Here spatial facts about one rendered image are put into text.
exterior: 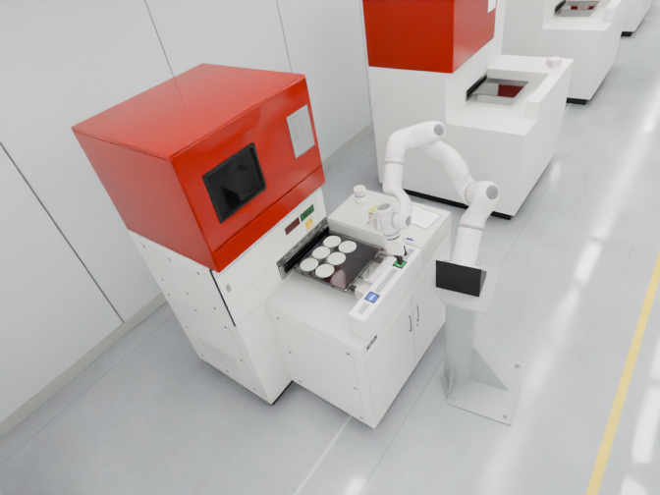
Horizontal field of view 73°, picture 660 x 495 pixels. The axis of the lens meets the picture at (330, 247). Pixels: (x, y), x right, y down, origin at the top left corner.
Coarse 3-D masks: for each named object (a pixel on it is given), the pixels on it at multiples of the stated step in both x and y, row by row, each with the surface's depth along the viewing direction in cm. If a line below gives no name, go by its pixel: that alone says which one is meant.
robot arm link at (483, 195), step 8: (472, 184) 220; (480, 184) 213; (488, 184) 210; (472, 192) 216; (480, 192) 211; (488, 192) 210; (496, 192) 210; (472, 200) 214; (480, 200) 211; (488, 200) 211; (496, 200) 212; (472, 208) 215; (480, 208) 214; (488, 208) 214; (464, 216) 219; (472, 216) 216; (480, 216) 216; (464, 224) 218; (472, 224) 216; (480, 224) 216
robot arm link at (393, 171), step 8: (384, 168) 211; (392, 168) 207; (400, 168) 208; (384, 176) 210; (392, 176) 207; (400, 176) 208; (384, 184) 209; (392, 184) 207; (400, 184) 209; (392, 192) 207; (400, 192) 205; (400, 200) 204; (408, 200) 205; (400, 208) 204; (408, 208) 203; (400, 216) 203; (408, 216) 204; (400, 224) 204; (408, 224) 204
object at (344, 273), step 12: (348, 240) 257; (348, 252) 248; (360, 252) 247; (372, 252) 245; (300, 264) 247; (336, 264) 243; (348, 264) 241; (360, 264) 240; (312, 276) 239; (336, 276) 236; (348, 276) 234
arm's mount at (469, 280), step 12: (444, 264) 217; (456, 264) 214; (444, 276) 222; (456, 276) 218; (468, 276) 215; (480, 276) 211; (444, 288) 227; (456, 288) 224; (468, 288) 220; (480, 288) 219
